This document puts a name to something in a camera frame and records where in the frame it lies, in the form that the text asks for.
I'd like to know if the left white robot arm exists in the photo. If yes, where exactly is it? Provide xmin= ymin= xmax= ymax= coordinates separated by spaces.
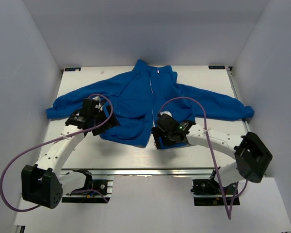
xmin=21 ymin=95 xmax=120 ymax=209

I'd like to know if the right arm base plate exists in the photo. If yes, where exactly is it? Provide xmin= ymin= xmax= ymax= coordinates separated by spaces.
xmin=190 ymin=179 xmax=240 ymax=206

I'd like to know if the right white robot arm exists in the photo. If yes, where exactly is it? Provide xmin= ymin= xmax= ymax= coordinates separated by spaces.
xmin=152 ymin=114 xmax=273 ymax=194

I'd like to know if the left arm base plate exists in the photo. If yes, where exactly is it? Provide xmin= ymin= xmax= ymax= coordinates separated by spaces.
xmin=59 ymin=169 xmax=114 ymax=204

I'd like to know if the purple cable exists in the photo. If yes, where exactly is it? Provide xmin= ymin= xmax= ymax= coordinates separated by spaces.
xmin=157 ymin=97 xmax=248 ymax=220
xmin=0 ymin=94 xmax=113 ymax=212

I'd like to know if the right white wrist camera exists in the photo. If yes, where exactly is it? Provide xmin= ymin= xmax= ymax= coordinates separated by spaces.
xmin=158 ymin=111 xmax=172 ymax=117

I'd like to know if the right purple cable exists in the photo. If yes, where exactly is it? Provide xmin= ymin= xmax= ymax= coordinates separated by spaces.
xmin=157 ymin=97 xmax=248 ymax=220

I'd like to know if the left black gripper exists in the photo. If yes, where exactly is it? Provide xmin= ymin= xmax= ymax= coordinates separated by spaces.
xmin=92 ymin=105 xmax=120 ymax=136

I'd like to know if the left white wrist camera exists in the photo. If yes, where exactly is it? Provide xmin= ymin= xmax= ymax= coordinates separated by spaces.
xmin=91 ymin=96 xmax=101 ymax=109

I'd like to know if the blue table label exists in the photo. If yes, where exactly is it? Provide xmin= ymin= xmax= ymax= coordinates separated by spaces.
xmin=64 ymin=67 xmax=81 ymax=72
xmin=208 ymin=65 xmax=226 ymax=70

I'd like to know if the aluminium right side rail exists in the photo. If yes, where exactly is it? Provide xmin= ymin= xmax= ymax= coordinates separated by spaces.
xmin=227 ymin=67 xmax=266 ymax=174

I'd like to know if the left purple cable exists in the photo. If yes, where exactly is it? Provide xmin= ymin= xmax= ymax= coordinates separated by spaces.
xmin=0 ymin=94 xmax=113 ymax=212

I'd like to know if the aluminium front rail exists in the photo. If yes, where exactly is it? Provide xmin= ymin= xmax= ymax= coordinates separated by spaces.
xmin=35 ymin=167 xmax=266 ymax=177

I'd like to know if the aluminium rail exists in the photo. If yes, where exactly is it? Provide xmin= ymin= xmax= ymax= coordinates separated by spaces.
xmin=35 ymin=167 xmax=266 ymax=177
xmin=227 ymin=67 xmax=266 ymax=174

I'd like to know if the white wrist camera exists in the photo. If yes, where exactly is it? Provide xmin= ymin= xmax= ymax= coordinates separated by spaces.
xmin=91 ymin=96 xmax=101 ymax=109
xmin=158 ymin=111 xmax=172 ymax=117

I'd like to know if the right blue table label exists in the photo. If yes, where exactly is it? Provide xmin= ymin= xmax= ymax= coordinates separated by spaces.
xmin=208 ymin=65 xmax=226 ymax=70

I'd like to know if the left blue table label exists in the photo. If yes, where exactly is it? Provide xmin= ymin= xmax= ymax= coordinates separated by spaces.
xmin=64 ymin=67 xmax=81 ymax=72

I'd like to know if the blue zip jacket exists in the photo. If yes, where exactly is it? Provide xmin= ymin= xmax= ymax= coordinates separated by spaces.
xmin=46 ymin=60 xmax=254 ymax=147

